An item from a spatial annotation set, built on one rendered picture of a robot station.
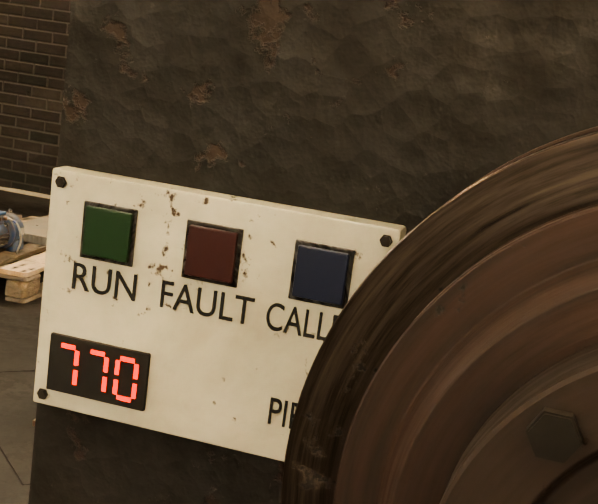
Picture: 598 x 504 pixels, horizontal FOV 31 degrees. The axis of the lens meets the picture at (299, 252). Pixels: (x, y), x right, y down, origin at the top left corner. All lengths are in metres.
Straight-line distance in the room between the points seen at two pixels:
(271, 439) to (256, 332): 0.08
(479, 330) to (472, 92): 0.21
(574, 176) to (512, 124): 0.16
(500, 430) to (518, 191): 0.13
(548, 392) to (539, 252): 0.09
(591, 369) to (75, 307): 0.43
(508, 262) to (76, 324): 0.37
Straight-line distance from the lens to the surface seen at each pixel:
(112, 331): 0.81
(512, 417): 0.51
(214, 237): 0.76
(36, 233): 5.61
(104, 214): 0.79
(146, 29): 0.79
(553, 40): 0.73
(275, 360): 0.76
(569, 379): 0.51
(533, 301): 0.56
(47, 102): 7.65
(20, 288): 5.02
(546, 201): 0.58
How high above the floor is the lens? 1.36
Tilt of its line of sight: 12 degrees down
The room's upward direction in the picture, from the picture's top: 8 degrees clockwise
